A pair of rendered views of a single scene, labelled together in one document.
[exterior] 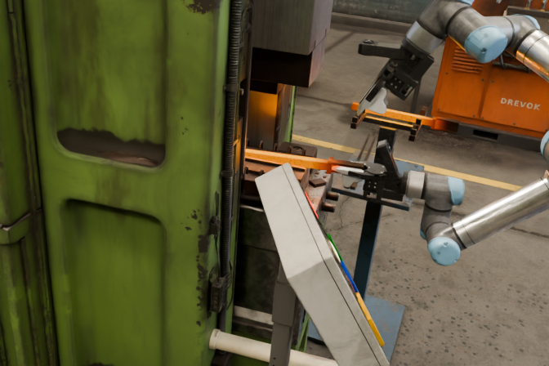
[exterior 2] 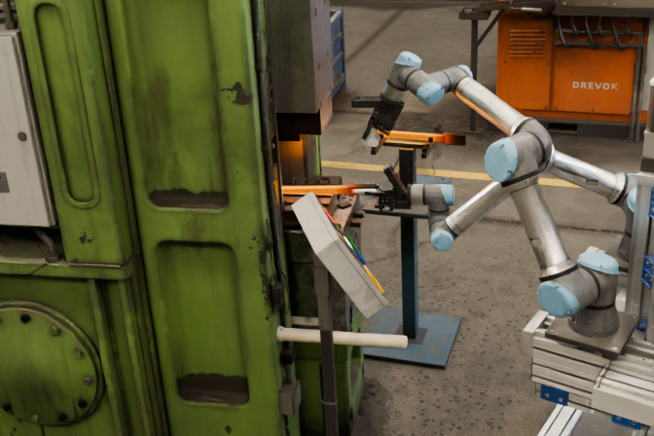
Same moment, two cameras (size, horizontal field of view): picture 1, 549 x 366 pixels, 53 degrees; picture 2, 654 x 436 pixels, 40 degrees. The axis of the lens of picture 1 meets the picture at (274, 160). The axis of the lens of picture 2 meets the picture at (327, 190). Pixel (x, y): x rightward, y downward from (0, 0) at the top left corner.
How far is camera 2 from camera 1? 1.62 m
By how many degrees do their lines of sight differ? 0
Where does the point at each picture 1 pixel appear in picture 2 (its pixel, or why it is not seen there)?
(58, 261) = (156, 290)
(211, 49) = (250, 126)
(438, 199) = (435, 202)
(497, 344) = not seen: hidden behind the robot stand
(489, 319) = not seen: hidden behind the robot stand
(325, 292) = (339, 259)
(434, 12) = (395, 75)
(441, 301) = (498, 308)
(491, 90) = (560, 74)
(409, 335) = (465, 342)
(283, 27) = (296, 96)
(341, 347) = (355, 293)
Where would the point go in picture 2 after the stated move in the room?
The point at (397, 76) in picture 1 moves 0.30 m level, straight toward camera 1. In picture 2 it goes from (381, 120) to (367, 154)
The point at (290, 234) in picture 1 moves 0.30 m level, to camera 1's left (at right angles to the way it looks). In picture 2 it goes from (315, 232) to (212, 237)
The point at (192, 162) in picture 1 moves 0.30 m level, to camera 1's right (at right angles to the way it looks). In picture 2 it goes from (247, 200) to (342, 195)
